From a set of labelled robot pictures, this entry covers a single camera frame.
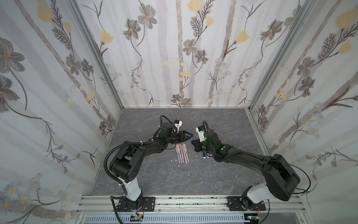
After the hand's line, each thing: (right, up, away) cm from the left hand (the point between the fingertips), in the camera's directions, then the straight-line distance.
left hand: (192, 135), depth 86 cm
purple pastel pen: (-7, -13, +7) cm, 16 cm away
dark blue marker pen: (-1, -3, -1) cm, 3 cm away
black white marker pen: (+8, -15, +5) cm, 18 cm away
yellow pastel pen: (-10, -11, +9) cm, 17 cm away
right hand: (0, -3, -2) cm, 4 cm away
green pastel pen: (-5, -13, +7) cm, 16 cm away
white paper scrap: (-13, -17, +4) cm, 22 cm away
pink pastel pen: (-9, -11, +8) cm, 17 cm away
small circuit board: (-31, -43, -14) cm, 55 cm away
